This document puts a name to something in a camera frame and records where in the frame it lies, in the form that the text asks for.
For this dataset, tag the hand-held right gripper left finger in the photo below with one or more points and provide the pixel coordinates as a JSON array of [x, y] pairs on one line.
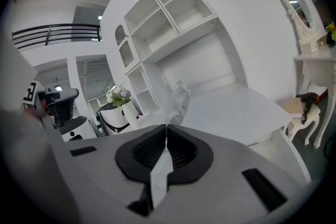
[[105, 178]]

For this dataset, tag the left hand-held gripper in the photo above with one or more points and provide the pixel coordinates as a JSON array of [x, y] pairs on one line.
[[32, 94]]

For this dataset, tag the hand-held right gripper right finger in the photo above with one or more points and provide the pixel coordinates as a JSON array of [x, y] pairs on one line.
[[223, 165]]

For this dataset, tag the white machine with black trim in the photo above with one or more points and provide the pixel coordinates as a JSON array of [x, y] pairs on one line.
[[115, 119]]

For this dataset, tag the white and blue flower bouquet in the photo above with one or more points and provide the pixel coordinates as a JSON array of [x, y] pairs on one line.
[[116, 95]]

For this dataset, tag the black balcony railing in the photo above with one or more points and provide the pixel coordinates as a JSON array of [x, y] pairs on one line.
[[57, 34]]

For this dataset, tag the beige book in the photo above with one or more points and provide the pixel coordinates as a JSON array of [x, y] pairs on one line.
[[294, 107]]

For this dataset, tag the white ornate cushioned stool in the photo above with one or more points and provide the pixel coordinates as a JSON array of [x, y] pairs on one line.
[[307, 123]]

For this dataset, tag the black hair dryer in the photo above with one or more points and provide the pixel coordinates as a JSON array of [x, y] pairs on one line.
[[308, 99]]

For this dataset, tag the white desk with shelf hutch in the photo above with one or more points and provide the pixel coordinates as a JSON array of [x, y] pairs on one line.
[[189, 60]]

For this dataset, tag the white ornate dressing table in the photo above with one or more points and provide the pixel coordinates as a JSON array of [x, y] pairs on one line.
[[315, 60]]

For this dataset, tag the small black vase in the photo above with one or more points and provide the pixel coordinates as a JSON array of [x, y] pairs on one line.
[[332, 39]]

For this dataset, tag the yellow sunflower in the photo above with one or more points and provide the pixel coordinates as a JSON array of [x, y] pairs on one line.
[[331, 28]]

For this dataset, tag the oval white-framed mirror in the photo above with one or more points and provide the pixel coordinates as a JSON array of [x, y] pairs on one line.
[[296, 5]]

